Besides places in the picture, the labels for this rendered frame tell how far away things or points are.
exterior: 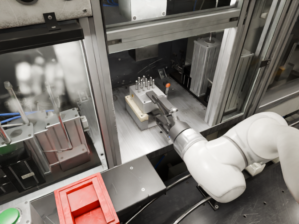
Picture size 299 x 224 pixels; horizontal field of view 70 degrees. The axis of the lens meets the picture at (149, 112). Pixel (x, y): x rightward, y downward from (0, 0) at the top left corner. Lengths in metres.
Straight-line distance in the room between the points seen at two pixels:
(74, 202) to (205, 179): 0.34
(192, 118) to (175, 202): 0.34
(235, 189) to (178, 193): 0.41
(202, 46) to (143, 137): 0.41
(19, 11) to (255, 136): 0.54
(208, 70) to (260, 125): 0.41
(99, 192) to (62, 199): 0.09
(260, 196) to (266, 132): 0.50
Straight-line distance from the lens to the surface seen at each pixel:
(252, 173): 0.83
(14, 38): 0.38
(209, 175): 0.55
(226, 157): 0.57
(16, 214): 0.56
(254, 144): 0.58
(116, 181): 0.68
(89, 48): 0.46
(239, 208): 0.96
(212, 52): 0.89
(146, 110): 0.77
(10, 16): 0.42
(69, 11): 0.42
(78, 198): 0.63
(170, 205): 0.90
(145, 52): 0.73
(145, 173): 0.69
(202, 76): 0.92
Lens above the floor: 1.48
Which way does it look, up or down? 40 degrees down
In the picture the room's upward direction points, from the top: straight up
